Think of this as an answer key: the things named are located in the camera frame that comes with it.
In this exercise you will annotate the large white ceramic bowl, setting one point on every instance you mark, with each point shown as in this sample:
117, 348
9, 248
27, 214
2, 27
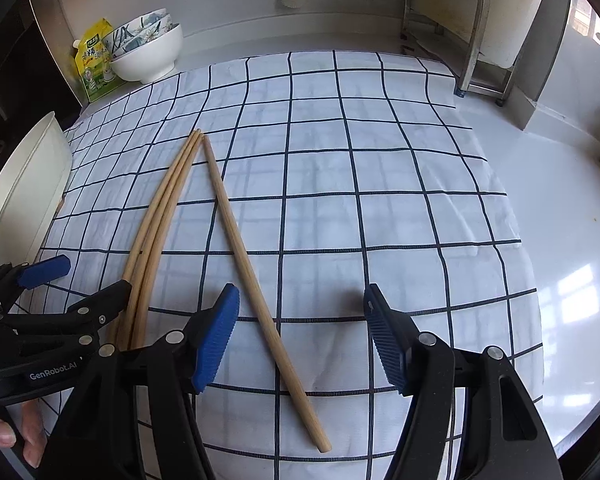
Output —
150, 61

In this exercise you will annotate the metal folding rack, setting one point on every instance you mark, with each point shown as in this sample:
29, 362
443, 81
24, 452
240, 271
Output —
454, 32

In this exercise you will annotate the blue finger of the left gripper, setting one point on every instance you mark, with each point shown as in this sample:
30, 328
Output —
94, 312
43, 272

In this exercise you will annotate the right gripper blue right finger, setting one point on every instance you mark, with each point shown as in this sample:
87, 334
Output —
394, 334

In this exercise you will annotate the yellow detergent refill pouch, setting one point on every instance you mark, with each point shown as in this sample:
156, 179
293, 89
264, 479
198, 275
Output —
93, 62

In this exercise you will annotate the blue patterned bowl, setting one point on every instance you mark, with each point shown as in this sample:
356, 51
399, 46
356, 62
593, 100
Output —
138, 32

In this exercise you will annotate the white oval plastic basin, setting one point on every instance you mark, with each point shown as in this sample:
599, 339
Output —
32, 185

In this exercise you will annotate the white checked cloth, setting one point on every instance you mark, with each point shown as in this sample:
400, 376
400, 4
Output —
343, 169

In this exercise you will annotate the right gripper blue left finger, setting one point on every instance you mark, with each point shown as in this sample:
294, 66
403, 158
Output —
212, 330

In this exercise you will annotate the wooden chopstick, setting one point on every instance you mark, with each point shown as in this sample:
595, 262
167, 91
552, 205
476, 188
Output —
260, 308
141, 268
133, 269
162, 224

